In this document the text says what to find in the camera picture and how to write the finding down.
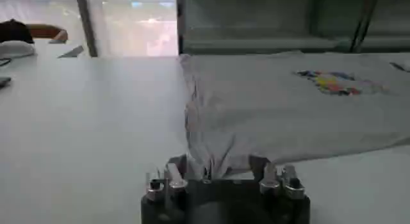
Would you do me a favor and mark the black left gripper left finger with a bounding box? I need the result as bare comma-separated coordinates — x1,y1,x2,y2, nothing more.
145,154,189,202

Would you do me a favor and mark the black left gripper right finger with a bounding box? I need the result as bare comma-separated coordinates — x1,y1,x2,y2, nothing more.
249,155,306,200

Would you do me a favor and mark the dark green cabinet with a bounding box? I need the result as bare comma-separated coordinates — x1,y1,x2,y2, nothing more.
176,0,410,56

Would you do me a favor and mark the dark metal post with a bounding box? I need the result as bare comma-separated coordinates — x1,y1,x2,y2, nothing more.
74,0,99,58

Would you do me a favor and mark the black cloth bundle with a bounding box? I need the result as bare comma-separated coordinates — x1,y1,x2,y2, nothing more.
0,19,35,44

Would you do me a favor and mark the white shirt with colourful print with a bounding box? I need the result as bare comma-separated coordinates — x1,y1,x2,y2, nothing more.
179,51,410,180

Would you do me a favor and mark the brown wooden chair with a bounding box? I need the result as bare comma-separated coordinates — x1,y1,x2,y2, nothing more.
26,24,69,42

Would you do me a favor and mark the white rounded object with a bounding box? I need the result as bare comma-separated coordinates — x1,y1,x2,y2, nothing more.
0,40,36,60

